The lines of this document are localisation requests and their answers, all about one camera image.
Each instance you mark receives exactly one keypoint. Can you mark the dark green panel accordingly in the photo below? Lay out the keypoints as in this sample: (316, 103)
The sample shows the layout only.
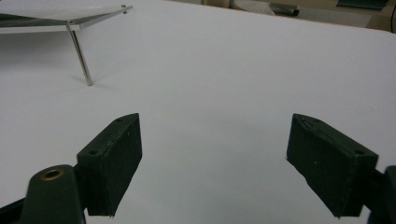
(362, 3)

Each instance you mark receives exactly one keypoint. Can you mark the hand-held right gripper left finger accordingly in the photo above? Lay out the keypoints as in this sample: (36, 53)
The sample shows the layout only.
(112, 161)

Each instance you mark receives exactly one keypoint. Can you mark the white table mat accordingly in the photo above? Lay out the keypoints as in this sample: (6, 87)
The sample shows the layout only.
(211, 77)

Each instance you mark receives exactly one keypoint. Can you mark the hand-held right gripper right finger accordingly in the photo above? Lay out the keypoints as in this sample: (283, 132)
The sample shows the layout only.
(330, 165)

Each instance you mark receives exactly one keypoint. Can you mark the clear acrylic photo frame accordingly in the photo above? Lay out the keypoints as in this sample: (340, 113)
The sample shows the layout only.
(37, 12)

